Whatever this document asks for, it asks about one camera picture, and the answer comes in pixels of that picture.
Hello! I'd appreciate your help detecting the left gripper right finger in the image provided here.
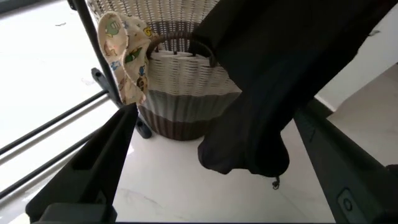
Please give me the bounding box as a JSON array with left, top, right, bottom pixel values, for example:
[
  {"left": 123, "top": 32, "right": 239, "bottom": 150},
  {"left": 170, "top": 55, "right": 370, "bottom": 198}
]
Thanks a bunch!
[{"left": 293, "top": 103, "right": 398, "bottom": 224}]

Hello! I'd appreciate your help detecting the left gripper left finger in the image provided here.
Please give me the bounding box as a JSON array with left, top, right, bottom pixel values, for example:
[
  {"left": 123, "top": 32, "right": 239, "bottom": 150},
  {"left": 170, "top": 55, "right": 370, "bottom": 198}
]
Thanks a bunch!
[{"left": 25, "top": 102, "right": 139, "bottom": 224}]

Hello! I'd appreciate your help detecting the black garment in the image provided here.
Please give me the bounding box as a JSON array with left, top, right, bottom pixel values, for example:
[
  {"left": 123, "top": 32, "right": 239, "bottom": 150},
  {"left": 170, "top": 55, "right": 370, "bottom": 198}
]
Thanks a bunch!
[{"left": 188, "top": 0, "right": 398, "bottom": 190}]

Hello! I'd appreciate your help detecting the white laundry basket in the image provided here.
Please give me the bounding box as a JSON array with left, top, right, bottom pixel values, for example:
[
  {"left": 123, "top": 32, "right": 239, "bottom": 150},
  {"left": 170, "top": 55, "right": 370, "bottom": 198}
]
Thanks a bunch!
[{"left": 86, "top": 0, "right": 243, "bottom": 141}]

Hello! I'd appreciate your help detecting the black clothes rack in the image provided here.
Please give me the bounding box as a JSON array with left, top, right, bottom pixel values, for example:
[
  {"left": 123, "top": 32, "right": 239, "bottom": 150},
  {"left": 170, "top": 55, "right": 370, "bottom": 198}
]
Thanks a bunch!
[{"left": 0, "top": 0, "right": 153, "bottom": 200}]

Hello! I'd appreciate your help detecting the cream printed garment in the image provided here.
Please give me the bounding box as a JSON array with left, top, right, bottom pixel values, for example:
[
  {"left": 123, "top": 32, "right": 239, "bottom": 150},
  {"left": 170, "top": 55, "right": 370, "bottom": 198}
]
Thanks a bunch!
[{"left": 97, "top": 11, "right": 165, "bottom": 106}]

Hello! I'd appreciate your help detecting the window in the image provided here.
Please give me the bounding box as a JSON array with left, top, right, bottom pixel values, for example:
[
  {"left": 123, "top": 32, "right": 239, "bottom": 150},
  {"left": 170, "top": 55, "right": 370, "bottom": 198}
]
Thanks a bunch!
[{"left": 0, "top": 0, "right": 44, "bottom": 15}]

